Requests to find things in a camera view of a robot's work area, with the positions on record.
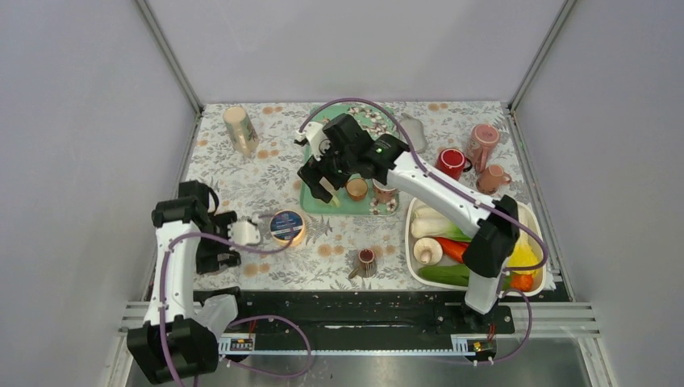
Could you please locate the purple cable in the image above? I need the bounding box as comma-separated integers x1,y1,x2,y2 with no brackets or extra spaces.
298,97,549,366
157,213,313,387

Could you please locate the green cucumber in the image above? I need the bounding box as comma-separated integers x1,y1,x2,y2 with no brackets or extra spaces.
418,264,469,287

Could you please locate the dark brown mug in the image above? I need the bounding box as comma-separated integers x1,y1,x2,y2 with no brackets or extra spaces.
348,249,377,279

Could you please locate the green floral tray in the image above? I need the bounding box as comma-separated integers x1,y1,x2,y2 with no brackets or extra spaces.
299,104,401,218

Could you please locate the red mug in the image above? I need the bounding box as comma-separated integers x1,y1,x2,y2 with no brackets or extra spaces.
435,148,473,181

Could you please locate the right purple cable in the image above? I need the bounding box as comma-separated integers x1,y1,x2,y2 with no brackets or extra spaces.
298,97,549,366

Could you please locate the yellow napa cabbage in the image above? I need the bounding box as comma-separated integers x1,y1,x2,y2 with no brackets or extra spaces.
508,232,540,267

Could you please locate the white rectangular basin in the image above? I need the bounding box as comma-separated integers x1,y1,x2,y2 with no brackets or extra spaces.
405,198,557,297

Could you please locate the small pink mug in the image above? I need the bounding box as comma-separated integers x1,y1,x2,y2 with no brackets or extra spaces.
476,164,511,195

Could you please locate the small orange mug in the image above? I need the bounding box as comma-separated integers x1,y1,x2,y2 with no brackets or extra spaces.
345,177,369,202

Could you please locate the bok choy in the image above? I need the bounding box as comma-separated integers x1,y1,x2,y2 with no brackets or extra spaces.
409,206,472,243

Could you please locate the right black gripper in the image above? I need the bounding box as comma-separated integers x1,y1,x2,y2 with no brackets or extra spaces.
298,138,357,203

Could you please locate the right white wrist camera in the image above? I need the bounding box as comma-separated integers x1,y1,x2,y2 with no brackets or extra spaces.
294,122,331,161

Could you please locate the white mushroom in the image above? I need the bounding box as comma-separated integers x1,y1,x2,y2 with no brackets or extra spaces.
413,237,444,266

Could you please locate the tall pink patterned mug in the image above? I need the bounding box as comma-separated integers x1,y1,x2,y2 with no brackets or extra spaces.
465,124,500,173

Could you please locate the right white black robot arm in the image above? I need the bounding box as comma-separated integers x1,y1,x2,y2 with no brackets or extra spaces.
295,114,521,332

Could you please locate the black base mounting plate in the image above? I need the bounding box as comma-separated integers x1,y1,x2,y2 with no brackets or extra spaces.
193,287,515,335

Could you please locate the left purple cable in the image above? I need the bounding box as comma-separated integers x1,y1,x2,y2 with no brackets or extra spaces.
157,213,313,387

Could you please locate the cream floral tall mug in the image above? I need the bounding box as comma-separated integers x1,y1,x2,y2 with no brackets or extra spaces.
223,106,260,157

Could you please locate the white slotted cable duct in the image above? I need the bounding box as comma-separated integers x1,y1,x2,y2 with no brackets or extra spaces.
219,334,498,358

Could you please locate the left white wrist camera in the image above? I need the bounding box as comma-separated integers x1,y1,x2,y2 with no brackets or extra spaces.
227,219,261,246

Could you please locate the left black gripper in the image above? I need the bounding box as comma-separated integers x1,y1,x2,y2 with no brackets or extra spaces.
196,210,242,273

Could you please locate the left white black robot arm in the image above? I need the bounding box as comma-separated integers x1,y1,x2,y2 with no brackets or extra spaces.
127,181,251,385

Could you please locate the blue-topped tape roll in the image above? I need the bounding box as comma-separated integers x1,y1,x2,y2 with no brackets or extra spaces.
269,210,307,247

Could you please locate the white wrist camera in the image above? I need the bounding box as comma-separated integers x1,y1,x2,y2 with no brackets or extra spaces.
294,122,331,161
227,219,261,246

